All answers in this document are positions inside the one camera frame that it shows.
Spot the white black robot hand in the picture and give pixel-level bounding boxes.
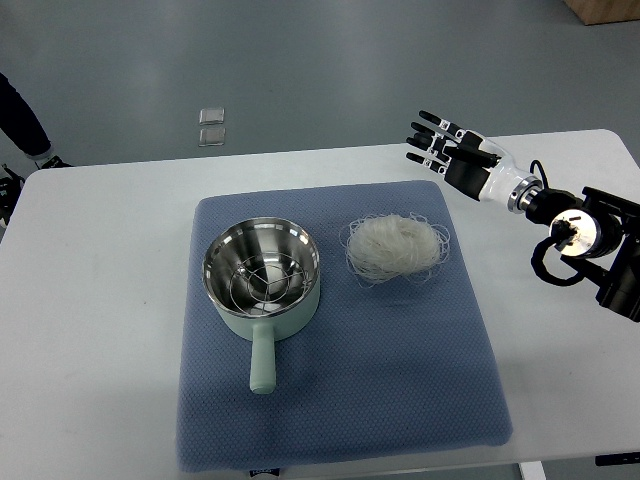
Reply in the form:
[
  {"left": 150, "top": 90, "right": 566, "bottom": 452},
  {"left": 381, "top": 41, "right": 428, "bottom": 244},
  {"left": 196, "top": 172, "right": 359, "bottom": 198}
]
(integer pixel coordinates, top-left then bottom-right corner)
[{"left": 406, "top": 110, "right": 543, "bottom": 214}]

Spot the white vermicelli bundle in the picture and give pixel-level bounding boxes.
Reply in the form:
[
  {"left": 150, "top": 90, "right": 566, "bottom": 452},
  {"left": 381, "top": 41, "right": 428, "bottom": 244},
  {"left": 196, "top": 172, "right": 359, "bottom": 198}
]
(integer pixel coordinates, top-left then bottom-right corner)
[{"left": 338, "top": 212, "right": 452, "bottom": 288}]

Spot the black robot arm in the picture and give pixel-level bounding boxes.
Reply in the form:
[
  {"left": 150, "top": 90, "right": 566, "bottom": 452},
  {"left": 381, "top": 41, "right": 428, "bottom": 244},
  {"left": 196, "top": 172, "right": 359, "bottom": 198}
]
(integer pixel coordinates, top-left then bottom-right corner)
[{"left": 518, "top": 187, "right": 639, "bottom": 322}]

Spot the mint green steel pot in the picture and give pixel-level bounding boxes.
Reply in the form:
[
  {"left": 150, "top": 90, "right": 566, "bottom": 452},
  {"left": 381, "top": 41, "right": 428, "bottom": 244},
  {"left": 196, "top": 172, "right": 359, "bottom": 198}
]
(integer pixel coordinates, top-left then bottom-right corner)
[{"left": 202, "top": 217, "right": 321, "bottom": 395}]

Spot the wooden box corner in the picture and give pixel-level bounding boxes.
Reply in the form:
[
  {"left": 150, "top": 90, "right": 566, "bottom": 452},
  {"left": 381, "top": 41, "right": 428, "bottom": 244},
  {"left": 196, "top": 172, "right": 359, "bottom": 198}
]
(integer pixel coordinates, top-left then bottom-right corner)
[{"left": 565, "top": 0, "right": 639, "bottom": 26}]

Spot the blue quilted mat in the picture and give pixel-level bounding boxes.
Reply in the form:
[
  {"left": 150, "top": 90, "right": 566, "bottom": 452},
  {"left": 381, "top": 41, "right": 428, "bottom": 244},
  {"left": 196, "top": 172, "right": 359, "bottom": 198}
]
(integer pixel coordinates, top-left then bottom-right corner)
[{"left": 177, "top": 180, "right": 512, "bottom": 472}]

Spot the lower clear floor tile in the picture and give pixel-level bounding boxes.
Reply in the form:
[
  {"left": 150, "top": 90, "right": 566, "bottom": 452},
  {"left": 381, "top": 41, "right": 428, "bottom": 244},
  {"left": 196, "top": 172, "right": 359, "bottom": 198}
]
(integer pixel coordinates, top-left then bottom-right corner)
[{"left": 198, "top": 126, "right": 226, "bottom": 147}]

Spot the clear floor tile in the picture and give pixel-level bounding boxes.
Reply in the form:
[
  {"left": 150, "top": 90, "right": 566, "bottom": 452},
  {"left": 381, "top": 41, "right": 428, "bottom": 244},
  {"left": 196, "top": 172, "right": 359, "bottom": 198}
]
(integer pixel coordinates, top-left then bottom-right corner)
[
  {"left": 198, "top": 126, "right": 226, "bottom": 147},
  {"left": 199, "top": 107, "right": 225, "bottom": 125}
]

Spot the upper clear floor tile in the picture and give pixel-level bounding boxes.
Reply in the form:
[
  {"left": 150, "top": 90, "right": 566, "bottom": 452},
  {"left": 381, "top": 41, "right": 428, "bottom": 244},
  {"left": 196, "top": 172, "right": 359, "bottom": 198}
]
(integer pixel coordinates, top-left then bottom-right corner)
[{"left": 199, "top": 107, "right": 225, "bottom": 125}]

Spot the white table leg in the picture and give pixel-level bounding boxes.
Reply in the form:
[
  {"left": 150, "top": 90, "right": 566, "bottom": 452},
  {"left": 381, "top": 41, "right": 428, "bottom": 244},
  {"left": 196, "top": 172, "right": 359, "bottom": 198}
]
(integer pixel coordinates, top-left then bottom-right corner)
[{"left": 518, "top": 461, "right": 547, "bottom": 480}]

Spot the person's dark trouser leg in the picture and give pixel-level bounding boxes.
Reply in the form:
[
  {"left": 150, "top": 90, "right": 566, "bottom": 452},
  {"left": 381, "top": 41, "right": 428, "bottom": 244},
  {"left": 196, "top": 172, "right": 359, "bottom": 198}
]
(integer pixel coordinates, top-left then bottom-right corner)
[{"left": 1, "top": 75, "right": 53, "bottom": 161}]

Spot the black device at left edge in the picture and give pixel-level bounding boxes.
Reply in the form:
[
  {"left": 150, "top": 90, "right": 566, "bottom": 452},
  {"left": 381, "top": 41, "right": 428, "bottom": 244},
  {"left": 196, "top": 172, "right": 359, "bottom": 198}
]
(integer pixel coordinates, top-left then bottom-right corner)
[{"left": 0, "top": 164, "right": 25, "bottom": 228}]

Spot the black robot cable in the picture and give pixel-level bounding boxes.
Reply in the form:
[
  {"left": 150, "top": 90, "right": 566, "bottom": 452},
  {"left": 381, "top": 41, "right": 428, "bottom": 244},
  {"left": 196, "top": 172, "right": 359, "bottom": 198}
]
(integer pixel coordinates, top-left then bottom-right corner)
[{"left": 529, "top": 158, "right": 591, "bottom": 286}]

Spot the wire steaming rack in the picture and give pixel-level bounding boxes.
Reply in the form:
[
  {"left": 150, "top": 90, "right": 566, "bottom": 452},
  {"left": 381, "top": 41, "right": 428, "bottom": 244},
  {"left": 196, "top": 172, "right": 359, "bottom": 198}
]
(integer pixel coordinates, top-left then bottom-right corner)
[{"left": 228, "top": 259, "right": 312, "bottom": 317}]

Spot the black bracket under table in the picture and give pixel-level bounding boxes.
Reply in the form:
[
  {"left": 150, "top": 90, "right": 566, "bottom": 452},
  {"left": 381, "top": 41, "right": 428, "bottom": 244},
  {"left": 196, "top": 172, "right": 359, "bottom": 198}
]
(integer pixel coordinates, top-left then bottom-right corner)
[{"left": 595, "top": 452, "right": 640, "bottom": 467}]

